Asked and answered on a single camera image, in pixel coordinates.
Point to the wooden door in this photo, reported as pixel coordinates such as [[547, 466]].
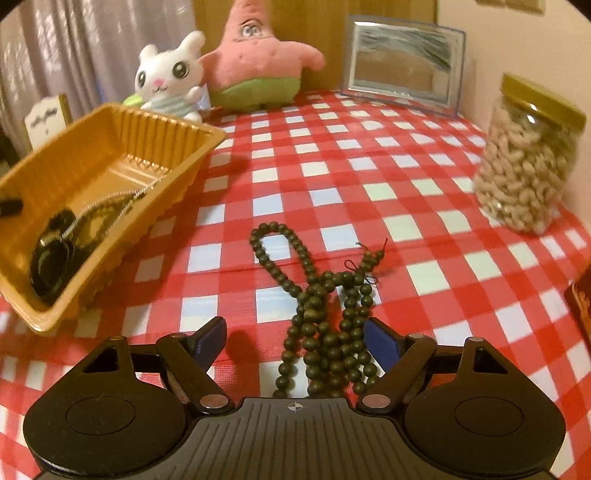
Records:
[[323, 9]]

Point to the pink starfish plush toy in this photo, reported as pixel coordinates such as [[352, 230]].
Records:
[[254, 55]]

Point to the grey patterned curtain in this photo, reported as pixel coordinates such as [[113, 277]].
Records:
[[69, 50]]

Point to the glass picture frame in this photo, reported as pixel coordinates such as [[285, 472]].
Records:
[[401, 64]]

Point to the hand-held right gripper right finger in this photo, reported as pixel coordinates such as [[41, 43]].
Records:
[[381, 339]]

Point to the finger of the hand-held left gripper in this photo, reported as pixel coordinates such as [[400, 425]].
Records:
[[11, 206]]

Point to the yellow plastic tray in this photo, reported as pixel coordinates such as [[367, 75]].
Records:
[[106, 152]]

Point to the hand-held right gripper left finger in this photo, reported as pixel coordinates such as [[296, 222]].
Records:
[[210, 339]]

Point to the red gold printed box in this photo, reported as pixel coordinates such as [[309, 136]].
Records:
[[581, 309]]

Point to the white bunny plush toy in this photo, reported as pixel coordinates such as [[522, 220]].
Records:
[[161, 69]]

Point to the white wooden chair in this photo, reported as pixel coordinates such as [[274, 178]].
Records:
[[46, 120]]

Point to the cashew nut jar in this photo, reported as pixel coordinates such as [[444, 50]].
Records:
[[526, 166]]

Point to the red white checkered tablecloth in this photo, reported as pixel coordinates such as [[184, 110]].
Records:
[[369, 175]]

